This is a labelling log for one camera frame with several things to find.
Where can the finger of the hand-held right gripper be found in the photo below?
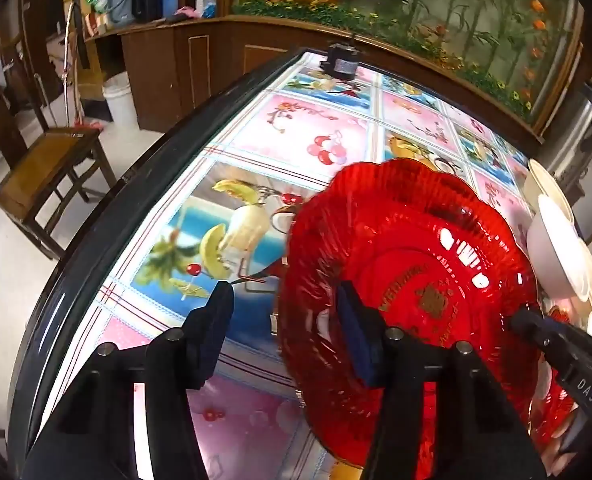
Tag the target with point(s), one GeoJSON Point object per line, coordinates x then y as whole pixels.
{"type": "Point", "coordinates": [536, 332]}

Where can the black rimmed table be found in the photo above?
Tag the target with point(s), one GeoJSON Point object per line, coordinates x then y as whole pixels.
{"type": "Point", "coordinates": [101, 220]}

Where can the small black device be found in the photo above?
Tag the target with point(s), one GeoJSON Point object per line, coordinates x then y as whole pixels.
{"type": "Point", "coordinates": [343, 65]}

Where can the green packet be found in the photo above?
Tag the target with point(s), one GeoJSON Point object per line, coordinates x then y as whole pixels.
{"type": "Point", "coordinates": [97, 0]}

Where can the grey bag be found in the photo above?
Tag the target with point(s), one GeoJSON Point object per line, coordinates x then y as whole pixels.
{"type": "Point", "coordinates": [121, 2]}

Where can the red glass plate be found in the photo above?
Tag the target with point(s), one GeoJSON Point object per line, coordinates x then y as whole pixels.
{"type": "Point", "coordinates": [426, 240]}
{"type": "Point", "coordinates": [536, 430]}

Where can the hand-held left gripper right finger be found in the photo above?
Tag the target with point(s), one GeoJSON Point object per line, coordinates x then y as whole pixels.
{"type": "Point", "coordinates": [358, 340]}

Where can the brown wooden cabinet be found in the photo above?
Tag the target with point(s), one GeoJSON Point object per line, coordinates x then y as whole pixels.
{"type": "Point", "coordinates": [206, 60]}

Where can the pink cloth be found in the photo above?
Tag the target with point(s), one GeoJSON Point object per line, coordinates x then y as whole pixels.
{"type": "Point", "coordinates": [186, 11]}

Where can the white bowl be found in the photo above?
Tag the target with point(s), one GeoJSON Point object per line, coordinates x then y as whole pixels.
{"type": "Point", "coordinates": [556, 250]}

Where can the mop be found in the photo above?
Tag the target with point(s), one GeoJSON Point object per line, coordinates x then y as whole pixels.
{"type": "Point", "coordinates": [82, 123]}

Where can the stainless steel urn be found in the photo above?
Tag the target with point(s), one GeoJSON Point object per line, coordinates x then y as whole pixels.
{"type": "Point", "coordinates": [576, 135]}

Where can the person's right hand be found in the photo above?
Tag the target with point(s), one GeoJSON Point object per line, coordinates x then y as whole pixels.
{"type": "Point", "coordinates": [561, 452]}

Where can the wooden chair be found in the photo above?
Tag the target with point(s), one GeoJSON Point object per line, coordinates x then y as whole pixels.
{"type": "Point", "coordinates": [41, 170]}

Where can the white bucket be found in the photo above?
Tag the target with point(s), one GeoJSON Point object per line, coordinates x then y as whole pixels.
{"type": "Point", "coordinates": [121, 105]}

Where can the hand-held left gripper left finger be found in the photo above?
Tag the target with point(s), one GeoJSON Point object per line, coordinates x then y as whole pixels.
{"type": "Point", "coordinates": [216, 330]}

